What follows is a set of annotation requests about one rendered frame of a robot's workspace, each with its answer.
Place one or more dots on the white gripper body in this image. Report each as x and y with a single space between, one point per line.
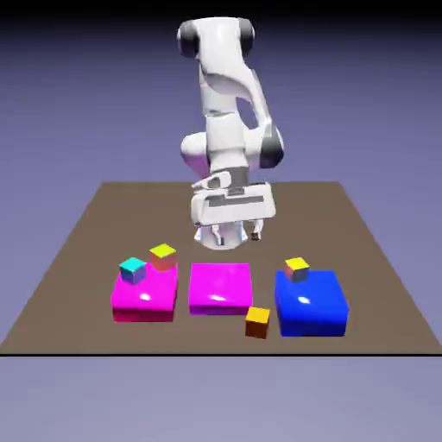
234 210

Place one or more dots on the small cyan cube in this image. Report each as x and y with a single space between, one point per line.
132 270

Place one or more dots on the large blue box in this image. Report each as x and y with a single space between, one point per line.
312 304

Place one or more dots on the small yellow cube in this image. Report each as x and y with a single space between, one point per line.
297 269
163 257

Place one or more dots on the large flat magenta box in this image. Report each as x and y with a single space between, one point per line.
219 286

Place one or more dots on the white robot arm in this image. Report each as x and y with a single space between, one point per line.
224 103

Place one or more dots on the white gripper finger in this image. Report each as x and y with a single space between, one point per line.
217 234
256 231

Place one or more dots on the small orange cube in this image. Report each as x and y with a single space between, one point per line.
257 323

